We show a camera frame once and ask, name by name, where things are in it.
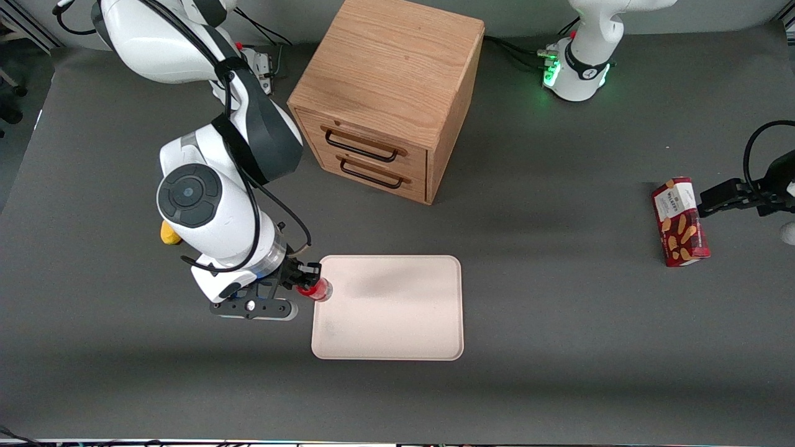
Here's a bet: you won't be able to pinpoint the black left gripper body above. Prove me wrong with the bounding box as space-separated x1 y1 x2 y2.
742 149 795 217

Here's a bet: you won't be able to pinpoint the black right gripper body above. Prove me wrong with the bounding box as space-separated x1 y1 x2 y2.
239 258 303 302

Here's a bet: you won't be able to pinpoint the red coke bottle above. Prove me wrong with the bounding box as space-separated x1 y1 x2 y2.
297 278 333 303

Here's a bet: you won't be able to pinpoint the black drawer handle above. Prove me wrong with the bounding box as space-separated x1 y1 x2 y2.
338 158 404 189
323 127 399 163

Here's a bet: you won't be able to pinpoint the black base cables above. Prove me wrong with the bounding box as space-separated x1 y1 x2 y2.
483 34 557 72
235 7 293 47

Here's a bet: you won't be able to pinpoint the aluminium frame bar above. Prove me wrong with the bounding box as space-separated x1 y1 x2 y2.
0 12 63 50

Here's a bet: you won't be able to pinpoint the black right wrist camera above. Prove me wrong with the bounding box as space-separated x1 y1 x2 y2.
209 297 299 322

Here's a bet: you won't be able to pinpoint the black office chair base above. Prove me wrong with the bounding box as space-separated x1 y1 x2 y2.
0 62 29 125

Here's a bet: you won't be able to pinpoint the red shortbread cookie box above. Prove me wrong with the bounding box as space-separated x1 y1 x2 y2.
651 176 711 268

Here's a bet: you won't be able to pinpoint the wooden two-drawer cabinet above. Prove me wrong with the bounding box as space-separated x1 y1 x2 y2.
287 0 486 205

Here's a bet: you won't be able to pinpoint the beige plastic tray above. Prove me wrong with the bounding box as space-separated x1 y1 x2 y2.
311 255 465 361

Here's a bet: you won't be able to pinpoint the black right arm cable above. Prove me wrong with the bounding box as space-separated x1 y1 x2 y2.
55 0 311 274

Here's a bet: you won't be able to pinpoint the black left base cables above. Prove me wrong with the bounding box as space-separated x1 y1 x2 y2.
483 34 557 72

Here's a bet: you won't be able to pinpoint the black right base cables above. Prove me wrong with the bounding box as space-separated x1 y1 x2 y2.
235 7 293 47

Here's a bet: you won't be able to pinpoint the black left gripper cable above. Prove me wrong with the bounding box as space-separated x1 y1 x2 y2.
743 120 795 199

